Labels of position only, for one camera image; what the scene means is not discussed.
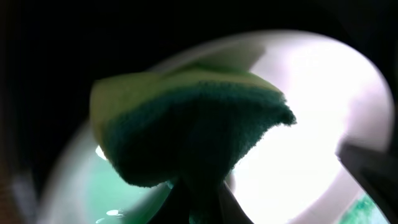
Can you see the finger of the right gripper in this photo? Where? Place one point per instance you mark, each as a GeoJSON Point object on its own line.
{"type": "Point", "coordinates": [376, 172]}

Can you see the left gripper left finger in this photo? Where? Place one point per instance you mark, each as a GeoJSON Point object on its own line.
{"type": "Point", "coordinates": [176, 207]}

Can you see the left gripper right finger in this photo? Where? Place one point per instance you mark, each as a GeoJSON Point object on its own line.
{"type": "Point", "coordinates": [231, 211]}

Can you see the white plate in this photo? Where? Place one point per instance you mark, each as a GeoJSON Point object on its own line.
{"type": "Point", "coordinates": [293, 175]}

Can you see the green yellow sponge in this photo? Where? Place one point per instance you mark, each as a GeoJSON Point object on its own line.
{"type": "Point", "coordinates": [193, 124]}

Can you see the mint green plate with stain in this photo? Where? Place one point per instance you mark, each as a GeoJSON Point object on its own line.
{"type": "Point", "coordinates": [363, 211]}

